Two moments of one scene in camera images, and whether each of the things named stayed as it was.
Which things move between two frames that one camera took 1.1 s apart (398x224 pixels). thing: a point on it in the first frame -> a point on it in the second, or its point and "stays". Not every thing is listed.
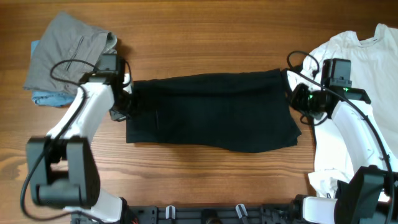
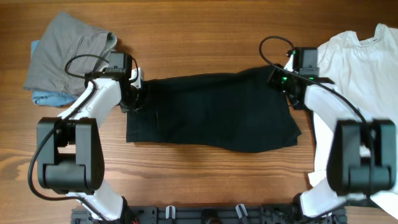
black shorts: x=239 y=112 stays
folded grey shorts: x=66 y=38 stays
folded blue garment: x=51 y=99 stays
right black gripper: x=296 y=97 -> x=273 y=77
